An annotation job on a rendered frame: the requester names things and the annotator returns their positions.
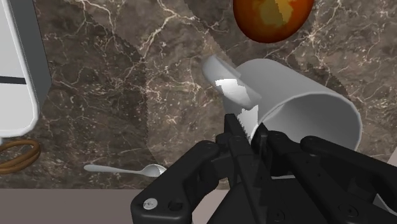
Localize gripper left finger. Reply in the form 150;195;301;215
130;113;274;224

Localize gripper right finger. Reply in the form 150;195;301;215
251;122;397;224

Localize white mug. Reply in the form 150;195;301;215
202;54;363;181

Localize white spoon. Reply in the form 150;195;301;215
83;164;167;178

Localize red yellow apple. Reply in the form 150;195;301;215
232;0;316;44

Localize white grey box appliance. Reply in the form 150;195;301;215
0;0;53;139

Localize brown ring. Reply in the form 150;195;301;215
0;139;42;175

